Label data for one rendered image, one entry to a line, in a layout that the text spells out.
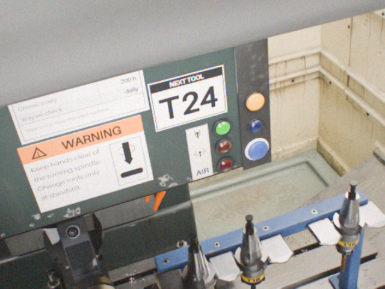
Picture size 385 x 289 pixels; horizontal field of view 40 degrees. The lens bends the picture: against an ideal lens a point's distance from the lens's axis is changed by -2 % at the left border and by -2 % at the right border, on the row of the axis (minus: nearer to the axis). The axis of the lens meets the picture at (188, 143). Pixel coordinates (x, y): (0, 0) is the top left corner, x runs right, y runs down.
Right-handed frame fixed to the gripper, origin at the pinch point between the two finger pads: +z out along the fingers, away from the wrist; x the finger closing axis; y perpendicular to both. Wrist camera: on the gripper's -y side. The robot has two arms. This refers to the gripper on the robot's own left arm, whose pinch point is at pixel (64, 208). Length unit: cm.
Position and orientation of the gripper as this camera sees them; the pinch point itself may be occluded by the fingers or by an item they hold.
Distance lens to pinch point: 100.8
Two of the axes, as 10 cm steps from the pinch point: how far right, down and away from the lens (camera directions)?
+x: 9.2, -3.2, 2.5
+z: -3.9, -5.6, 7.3
